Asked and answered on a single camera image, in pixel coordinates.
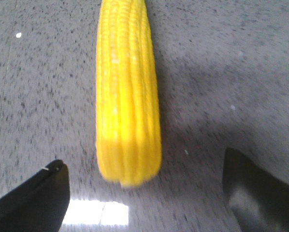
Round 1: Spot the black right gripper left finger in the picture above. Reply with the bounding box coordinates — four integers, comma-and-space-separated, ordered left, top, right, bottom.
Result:
0, 159, 70, 232

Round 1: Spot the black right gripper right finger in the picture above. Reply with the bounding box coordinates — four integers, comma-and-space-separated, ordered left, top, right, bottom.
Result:
222, 147, 289, 232

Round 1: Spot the yellow corn cob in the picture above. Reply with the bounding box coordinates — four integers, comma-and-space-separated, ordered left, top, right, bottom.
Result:
96, 0, 162, 188

